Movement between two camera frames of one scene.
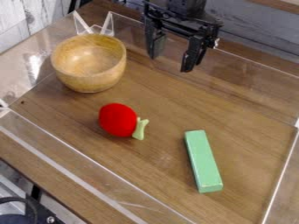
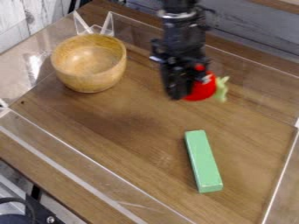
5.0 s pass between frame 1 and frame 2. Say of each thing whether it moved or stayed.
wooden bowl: stayed
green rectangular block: stayed
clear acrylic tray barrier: stayed
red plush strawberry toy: moved
